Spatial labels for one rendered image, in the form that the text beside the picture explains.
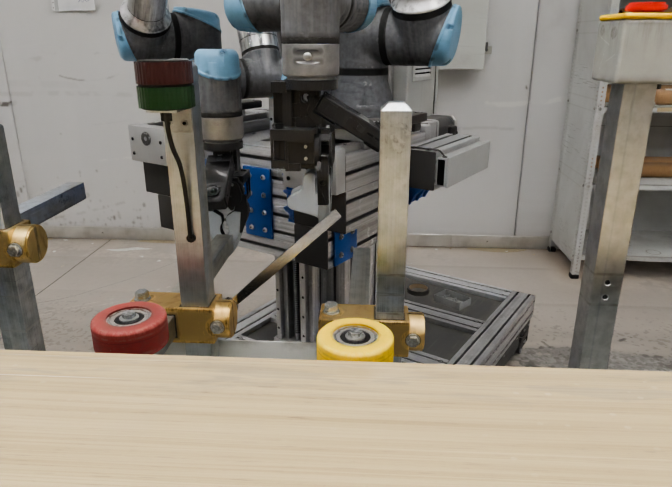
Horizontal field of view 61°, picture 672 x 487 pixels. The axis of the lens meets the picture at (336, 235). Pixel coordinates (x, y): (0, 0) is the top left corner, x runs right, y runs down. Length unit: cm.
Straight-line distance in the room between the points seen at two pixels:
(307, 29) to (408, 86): 95
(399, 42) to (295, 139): 49
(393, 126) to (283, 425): 35
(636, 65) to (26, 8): 348
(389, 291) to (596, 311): 25
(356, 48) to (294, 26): 49
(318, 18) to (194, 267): 34
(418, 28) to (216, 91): 41
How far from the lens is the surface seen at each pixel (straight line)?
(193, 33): 154
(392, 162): 66
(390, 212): 68
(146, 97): 64
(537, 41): 340
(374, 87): 123
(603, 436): 52
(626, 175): 72
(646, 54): 69
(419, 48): 118
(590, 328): 78
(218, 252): 96
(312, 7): 74
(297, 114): 77
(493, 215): 351
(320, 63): 74
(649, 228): 380
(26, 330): 87
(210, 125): 100
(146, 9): 144
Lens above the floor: 120
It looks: 19 degrees down
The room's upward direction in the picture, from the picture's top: straight up
